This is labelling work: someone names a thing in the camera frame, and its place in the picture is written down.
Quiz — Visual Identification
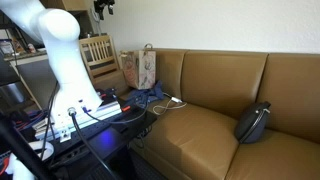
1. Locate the black tripod pole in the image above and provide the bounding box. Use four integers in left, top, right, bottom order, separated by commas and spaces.
0, 112, 52, 180

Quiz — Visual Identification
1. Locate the silver robot base rail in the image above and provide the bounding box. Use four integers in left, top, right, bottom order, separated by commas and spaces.
34, 99, 123, 143

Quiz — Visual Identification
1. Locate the white curved object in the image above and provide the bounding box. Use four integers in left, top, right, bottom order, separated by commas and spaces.
5, 141, 55, 180

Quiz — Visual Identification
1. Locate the grey counter shelf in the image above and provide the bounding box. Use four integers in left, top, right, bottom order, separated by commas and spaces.
0, 49, 58, 111

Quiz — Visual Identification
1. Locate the white wall phone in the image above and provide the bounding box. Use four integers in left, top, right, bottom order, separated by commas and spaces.
91, 9, 101, 25

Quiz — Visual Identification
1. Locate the dark round zip case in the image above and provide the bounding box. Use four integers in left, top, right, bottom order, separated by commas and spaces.
233, 101, 272, 145

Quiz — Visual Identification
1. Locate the brown printed paper bag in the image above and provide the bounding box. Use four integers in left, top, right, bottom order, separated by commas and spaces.
119, 43, 157, 91

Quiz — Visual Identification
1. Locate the tan leather sofa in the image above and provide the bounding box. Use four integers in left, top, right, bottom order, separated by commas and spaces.
92, 48, 320, 180

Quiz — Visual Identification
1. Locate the wooden slatted chair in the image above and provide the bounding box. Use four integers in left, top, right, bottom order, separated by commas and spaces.
78, 34, 121, 85

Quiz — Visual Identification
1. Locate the orange handled black clamp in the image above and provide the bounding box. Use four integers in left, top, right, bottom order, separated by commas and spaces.
95, 87, 118, 102
119, 99, 141, 114

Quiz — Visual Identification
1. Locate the small red white can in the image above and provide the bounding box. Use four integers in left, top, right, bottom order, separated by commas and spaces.
27, 42, 37, 54

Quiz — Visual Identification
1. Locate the blue denim jeans cloth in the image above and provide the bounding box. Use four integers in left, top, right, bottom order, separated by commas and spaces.
125, 80, 165, 106

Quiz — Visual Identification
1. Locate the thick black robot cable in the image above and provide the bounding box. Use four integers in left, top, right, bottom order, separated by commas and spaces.
67, 107, 118, 180

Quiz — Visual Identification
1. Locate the black robot table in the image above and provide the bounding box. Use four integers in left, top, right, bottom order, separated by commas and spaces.
33, 95, 158, 180

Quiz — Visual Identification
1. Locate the grey dotted floor mat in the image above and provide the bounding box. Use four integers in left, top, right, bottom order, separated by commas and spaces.
128, 146, 168, 180

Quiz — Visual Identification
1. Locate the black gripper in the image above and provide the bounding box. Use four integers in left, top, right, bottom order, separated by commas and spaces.
93, 0, 116, 21

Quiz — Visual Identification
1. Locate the white charger cable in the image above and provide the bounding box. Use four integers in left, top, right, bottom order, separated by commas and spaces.
152, 92, 188, 116

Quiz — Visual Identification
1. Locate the thin black cable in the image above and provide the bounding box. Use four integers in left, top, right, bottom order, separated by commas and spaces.
82, 99, 150, 125

